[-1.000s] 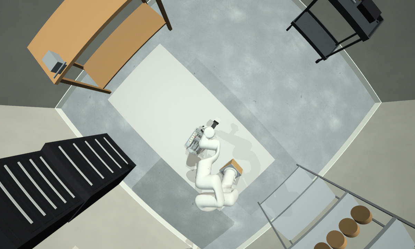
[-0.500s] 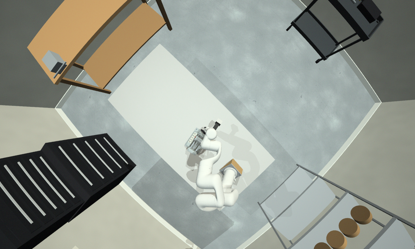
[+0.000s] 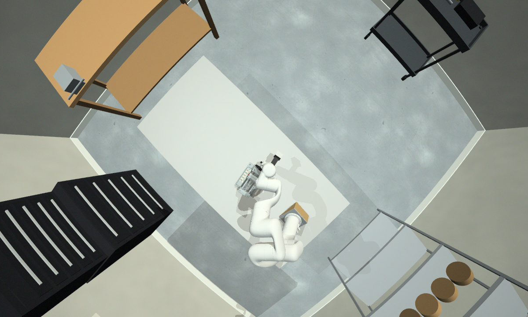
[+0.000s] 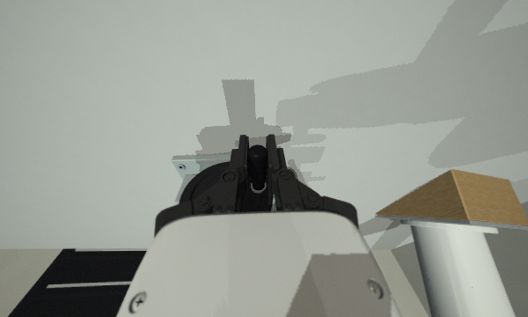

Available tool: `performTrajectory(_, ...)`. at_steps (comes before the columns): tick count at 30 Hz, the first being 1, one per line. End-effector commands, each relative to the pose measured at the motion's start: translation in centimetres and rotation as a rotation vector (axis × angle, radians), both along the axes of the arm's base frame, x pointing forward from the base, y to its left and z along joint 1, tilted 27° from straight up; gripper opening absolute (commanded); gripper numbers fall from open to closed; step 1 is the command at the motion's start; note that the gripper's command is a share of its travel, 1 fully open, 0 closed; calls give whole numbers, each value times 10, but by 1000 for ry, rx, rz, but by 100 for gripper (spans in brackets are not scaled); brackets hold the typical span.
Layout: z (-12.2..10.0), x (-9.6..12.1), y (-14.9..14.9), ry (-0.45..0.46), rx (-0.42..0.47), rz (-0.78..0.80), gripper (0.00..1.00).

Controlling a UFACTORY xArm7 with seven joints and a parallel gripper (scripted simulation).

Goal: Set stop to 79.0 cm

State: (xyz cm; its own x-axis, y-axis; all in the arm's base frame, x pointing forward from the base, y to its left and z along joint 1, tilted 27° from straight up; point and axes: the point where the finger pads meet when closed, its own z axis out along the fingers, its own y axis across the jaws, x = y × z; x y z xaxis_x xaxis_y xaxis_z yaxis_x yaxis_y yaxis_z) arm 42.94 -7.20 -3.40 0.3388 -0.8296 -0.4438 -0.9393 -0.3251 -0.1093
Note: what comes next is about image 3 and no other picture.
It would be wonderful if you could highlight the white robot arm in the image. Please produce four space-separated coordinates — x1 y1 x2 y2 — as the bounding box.
248 151 304 268

